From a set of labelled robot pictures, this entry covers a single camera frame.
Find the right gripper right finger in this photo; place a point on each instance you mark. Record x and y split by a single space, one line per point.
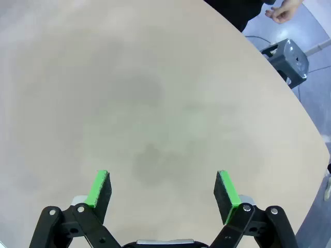
240 222

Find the beige sneaker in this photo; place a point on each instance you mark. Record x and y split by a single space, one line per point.
328 188

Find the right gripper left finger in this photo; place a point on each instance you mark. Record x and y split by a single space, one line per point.
86 220

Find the person in black t-shirt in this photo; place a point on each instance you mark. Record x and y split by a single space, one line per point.
235 11

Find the person's left hand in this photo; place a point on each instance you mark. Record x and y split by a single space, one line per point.
284 11

